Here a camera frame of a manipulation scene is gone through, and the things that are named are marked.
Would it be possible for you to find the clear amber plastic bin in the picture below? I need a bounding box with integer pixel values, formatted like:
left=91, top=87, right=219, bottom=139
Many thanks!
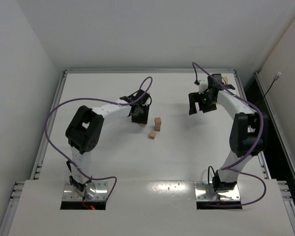
left=216, top=76, right=229, bottom=105

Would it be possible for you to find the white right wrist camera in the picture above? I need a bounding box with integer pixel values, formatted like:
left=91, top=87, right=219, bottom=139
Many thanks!
left=198, top=80, right=208, bottom=94

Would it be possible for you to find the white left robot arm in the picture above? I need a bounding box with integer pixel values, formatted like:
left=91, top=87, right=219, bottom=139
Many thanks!
left=66, top=89, right=152, bottom=193

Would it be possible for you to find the metal base plate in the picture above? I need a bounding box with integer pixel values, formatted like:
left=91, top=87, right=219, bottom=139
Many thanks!
left=194, top=181, right=240, bottom=203
left=62, top=181, right=108, bottom=202

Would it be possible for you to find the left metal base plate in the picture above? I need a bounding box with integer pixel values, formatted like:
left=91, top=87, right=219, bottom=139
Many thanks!
left=62, top=181, right=108, bottom=202

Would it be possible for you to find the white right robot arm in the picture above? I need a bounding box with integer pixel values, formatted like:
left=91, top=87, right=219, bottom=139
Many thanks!
left=188, top=74, right=268, bottom=192

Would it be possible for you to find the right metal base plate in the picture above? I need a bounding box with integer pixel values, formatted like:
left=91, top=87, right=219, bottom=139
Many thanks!
left=194, top=181, right=240, bottom=203

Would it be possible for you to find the aluminium table frame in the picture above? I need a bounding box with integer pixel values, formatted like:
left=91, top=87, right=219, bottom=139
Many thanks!
left=9, top=69, right=295, bottom=236

